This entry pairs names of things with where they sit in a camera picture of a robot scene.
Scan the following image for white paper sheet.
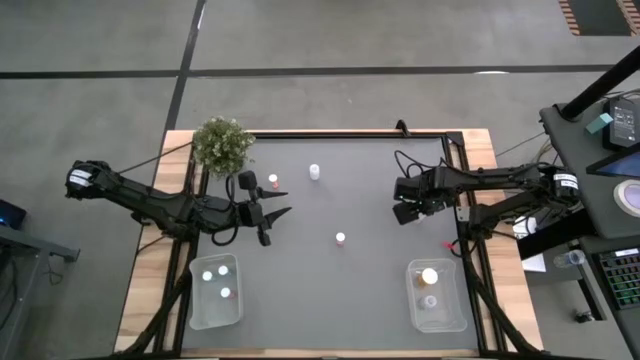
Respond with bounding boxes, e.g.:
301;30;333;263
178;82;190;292
519;252;549;274

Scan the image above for black device blue light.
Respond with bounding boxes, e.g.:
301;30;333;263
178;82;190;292
0;198;27;231

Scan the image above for potted plant white flowers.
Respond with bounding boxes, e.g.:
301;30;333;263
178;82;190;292
191;115;257;176

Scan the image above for keyboard with green keys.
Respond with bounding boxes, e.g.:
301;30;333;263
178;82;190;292
598;247;640;311

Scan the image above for small teal box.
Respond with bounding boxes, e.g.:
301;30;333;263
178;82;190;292
585;112;615;135

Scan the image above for black pole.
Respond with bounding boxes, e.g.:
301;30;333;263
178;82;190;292
557;44;640;121

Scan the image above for clear water bottle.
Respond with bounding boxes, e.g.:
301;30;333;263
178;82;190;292
552;248;587;270

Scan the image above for white round disc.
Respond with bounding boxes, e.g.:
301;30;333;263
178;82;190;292
613;178;640;219

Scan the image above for green floor mat brick border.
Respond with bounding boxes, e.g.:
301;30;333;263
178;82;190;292
557;0;640;37

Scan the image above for grey table mat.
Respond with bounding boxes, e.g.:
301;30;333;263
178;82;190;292
182;137;481;351

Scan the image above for floor cable bundle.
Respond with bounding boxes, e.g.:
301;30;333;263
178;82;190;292
494;132;571;166

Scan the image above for thin black cable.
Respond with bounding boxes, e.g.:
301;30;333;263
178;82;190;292
117;141;195;176

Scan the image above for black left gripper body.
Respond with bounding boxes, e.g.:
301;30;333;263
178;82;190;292
236;169;273;248

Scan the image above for large orange pill bottle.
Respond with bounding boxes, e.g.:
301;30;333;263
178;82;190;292
417;267;440;289

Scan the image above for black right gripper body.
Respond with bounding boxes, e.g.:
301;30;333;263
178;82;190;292
391;166;449;227

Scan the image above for grey metal stand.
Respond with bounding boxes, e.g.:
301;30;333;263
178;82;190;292
0;224;81;360

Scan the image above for black power adapter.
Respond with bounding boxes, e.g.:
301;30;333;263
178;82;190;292
602;95;639;150

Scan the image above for tablet with blue screen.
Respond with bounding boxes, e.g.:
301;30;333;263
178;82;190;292
585;149;640;179

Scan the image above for clear plastic bin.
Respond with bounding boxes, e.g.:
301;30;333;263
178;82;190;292
188;252;245;331
404;257;469;334

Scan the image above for dark grey side desk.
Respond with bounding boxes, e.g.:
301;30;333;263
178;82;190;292
538;87;640;360

